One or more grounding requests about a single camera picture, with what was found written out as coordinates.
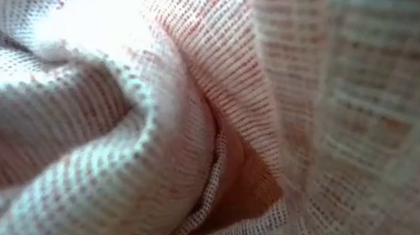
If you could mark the white knit sock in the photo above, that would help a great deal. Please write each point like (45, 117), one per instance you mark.
(115, 147)

